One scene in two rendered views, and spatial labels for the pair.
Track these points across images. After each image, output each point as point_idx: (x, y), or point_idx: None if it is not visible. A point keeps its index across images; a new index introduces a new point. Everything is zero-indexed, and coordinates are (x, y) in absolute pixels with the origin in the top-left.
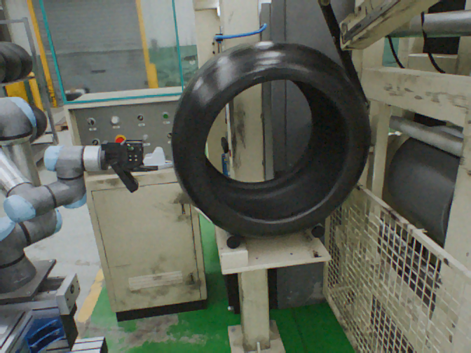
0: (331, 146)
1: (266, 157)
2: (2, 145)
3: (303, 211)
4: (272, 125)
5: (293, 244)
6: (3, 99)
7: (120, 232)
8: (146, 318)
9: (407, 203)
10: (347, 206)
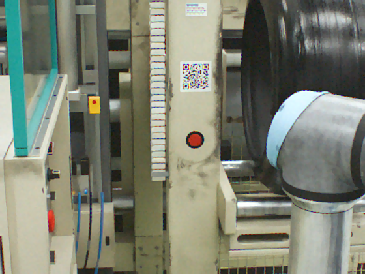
0: (257, 83)
1: (100, 161)
2: (351, 207)
3: None
4: (100, 100)
5: None
6: (335, 94)
7: None
8: None
9: (236, 139)
10: (150, 192)
